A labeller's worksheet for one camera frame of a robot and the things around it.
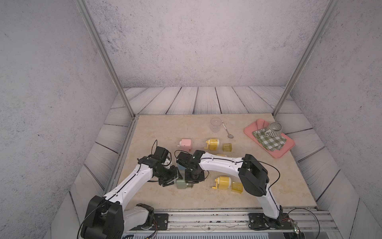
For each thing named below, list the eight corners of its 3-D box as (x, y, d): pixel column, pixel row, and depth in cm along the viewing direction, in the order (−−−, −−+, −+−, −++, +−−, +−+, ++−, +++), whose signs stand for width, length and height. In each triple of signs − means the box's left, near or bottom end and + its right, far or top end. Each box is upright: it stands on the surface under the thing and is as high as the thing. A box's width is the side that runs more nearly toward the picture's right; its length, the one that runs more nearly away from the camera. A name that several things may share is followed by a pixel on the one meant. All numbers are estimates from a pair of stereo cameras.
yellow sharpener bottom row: (212, 190, 85) (213, 185, 79) (211, 182, 88) (212, 176, 82) (229, 190, 85) (232, 184, 79) (228, 182, 88) (230, 176, 82)
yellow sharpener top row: (204, 150, 102) (205, 143, 96) (204, 145, 104) (204, 138, 99) (218, 150, 102) (219, 143, 96) (217, 145, 104) (218, 138, 98)
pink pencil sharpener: (178, 151, 101) (177, 145, 96) (179, 144, 105) (178, 138, 99) (191, 151, 101) (190, 145, 96) (191, 144, 105) (190, 138, 99)
